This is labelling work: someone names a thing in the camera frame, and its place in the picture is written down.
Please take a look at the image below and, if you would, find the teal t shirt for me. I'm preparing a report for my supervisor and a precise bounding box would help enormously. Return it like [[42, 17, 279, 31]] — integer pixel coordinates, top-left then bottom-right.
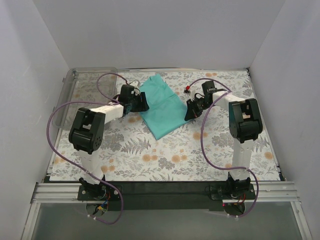
[[140, 74, 187, 140]]

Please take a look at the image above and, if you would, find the clear plastic bin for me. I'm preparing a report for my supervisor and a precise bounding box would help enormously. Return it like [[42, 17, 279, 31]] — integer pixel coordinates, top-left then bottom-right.
[[52, 67, 118, 131]]

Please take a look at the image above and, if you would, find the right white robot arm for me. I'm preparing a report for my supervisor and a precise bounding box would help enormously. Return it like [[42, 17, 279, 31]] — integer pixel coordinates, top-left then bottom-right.
[[184, 77, 263, 199]]

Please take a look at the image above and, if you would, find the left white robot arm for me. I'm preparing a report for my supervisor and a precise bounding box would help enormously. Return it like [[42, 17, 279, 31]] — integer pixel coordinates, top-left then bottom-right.
[[68, 81, 150, 200]]

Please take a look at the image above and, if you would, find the floral table mat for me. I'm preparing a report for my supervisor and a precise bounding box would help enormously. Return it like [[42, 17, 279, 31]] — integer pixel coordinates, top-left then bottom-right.
[[48, 70, 282, 182]]

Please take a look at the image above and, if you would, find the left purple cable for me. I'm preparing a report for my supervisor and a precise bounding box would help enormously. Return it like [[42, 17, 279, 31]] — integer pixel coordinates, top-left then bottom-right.
[[46, 72, 137, 225]]

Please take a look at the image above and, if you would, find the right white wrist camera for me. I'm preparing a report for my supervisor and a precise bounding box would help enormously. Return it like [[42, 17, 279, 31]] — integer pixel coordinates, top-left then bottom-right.
[[184, 85, 196, 101]]

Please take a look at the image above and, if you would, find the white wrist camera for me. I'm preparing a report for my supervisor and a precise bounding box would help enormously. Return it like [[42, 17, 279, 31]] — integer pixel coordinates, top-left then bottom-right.
[[129, 80, 141, 91], [184, 85, 196, 101]]

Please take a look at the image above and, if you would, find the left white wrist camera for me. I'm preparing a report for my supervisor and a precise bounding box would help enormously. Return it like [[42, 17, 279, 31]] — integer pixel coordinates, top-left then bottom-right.
[[129, 80, 141, 91]]

